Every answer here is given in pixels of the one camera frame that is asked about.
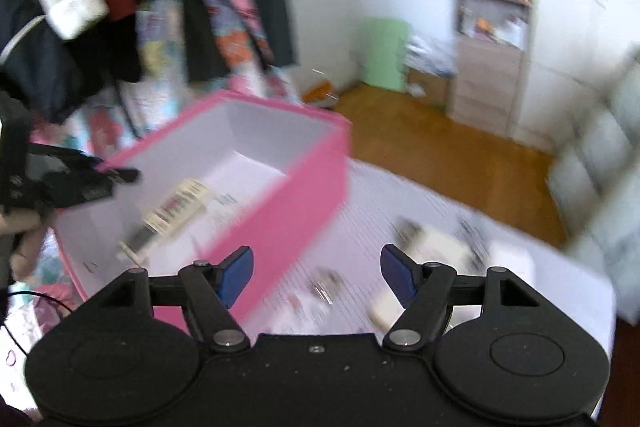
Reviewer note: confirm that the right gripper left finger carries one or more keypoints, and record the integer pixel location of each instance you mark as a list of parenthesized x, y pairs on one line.
[(211, 291)]

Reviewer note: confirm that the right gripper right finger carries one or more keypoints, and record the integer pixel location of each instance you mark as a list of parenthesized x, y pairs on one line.
[(423, 291)]

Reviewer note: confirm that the pink cardboard box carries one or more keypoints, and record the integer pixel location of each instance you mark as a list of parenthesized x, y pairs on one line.
[(277, 172)]

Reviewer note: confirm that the white square power adapter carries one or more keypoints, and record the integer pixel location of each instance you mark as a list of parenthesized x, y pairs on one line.
[(385, 310)]

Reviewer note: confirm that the cream remote with red display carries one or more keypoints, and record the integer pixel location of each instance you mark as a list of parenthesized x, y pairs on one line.
[(165, 220)]

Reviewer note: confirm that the person's left hand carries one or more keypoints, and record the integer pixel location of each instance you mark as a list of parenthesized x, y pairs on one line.
[(22, 234)]

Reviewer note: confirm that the white quilted table mat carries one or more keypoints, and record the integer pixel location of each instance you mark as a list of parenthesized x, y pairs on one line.
[(383, 208)]

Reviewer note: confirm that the floral quilt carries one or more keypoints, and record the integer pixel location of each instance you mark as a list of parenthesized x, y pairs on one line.
[(117, 117)]

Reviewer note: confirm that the brown cardboard box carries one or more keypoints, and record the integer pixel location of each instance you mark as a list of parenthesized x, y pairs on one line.
[(428, 89)]

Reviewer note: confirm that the grey puffer jacket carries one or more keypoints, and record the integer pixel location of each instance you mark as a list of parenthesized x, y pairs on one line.
[(594, 183)]

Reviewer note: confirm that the white packaged goods pile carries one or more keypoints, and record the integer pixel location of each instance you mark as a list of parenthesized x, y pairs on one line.
[(431, 56)]

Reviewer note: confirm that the green folding table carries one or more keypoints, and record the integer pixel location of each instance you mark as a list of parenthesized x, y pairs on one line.
[(384, 49)]

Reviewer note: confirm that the light wood wardrobe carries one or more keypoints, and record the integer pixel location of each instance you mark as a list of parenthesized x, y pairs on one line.
[(575, 51)]

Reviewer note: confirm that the wooden open shelf unit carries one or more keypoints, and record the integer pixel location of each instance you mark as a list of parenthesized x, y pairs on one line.
[(491, 38)]

